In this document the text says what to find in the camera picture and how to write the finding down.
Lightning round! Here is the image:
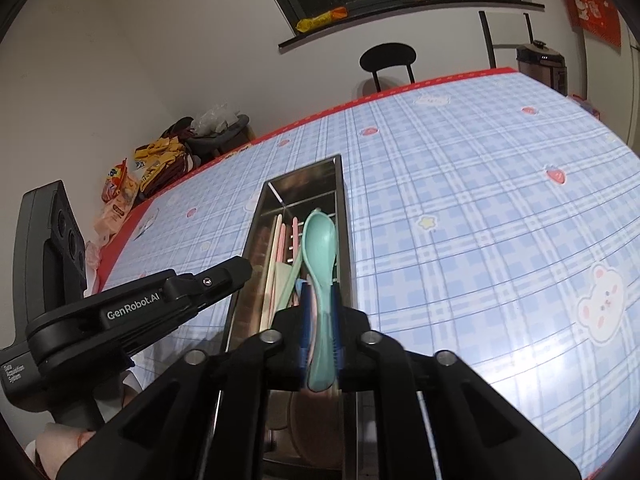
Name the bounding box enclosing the orange snack bag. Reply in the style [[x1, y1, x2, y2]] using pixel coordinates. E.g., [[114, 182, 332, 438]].
[[85, 200, 137, 267], [101, 158, 142, 206]]

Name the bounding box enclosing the green chopstick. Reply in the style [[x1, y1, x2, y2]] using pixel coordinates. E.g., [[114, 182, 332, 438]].
[[278, 254, 304, 311]]

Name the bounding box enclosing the red printed cloth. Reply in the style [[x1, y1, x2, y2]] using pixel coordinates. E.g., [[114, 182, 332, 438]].
[[555, 0, 624, 49]]

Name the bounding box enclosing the pink chopstick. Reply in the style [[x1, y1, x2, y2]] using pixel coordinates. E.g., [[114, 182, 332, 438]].
[[273, 223, 287, 267], [287, 216, 300, 264]]

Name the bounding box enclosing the yellow and maroon clothes pile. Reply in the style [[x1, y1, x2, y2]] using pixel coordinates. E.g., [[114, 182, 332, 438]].
[[134, 117, 202, 201]]

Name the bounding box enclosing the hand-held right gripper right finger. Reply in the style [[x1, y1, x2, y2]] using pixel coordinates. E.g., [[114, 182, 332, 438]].
[[331, 280, 584, 480]]

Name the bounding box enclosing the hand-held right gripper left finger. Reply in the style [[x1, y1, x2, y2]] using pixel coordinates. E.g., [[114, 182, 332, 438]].
[[55, 280, 309, 480]]

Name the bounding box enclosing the electric pressure cooker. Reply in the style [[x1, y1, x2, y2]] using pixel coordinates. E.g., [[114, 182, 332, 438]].
[[516, 39, 569, 97]]

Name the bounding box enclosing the beige chopstick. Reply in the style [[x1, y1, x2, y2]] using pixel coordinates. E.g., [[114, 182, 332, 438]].
[[258, 214, 282, 332]]

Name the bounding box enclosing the blue plaid table mat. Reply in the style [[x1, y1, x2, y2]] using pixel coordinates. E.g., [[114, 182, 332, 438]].
[[97, 76, 640, 480]]

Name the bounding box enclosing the black round chair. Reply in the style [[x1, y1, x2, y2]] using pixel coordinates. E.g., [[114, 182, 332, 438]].
[[359, 43, 417, 92]]

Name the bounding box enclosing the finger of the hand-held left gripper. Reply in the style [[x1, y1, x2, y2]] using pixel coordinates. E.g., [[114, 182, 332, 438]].
[[125, 305, 202, 357], [162, 256, 254, 312]]

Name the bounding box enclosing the person's left hand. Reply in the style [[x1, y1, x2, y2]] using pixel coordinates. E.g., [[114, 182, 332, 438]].
[[35, 422, 97, 480]]

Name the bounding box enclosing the pink spoon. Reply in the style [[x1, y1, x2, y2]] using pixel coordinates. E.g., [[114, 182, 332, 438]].
[[287, 390, 347, 467]]

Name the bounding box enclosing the green spoon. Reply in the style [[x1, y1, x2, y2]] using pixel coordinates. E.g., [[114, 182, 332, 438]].
[[301, 208, 339, 392]]

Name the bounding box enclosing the clear plastic bag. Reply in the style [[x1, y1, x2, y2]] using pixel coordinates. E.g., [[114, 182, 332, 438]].
[[191, 104, 240, 136]]

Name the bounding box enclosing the steel utensil tray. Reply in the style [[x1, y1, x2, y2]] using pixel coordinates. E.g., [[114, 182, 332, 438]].
[[220, 154, 364, 480]]

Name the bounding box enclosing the grey chair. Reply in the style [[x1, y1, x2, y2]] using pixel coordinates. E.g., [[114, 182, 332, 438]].
[[187, 114, 256, 162]]

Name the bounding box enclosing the black window sill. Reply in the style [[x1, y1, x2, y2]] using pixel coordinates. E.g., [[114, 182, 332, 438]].
[[278, 0, 546, 54]]

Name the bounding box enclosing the yellow snack packet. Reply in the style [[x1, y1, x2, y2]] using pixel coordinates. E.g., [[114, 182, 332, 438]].
[[296, 6, 349, 33]]

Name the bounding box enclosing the black metal frame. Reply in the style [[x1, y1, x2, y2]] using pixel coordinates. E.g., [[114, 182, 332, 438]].
[[478, 10, 534, 69]]

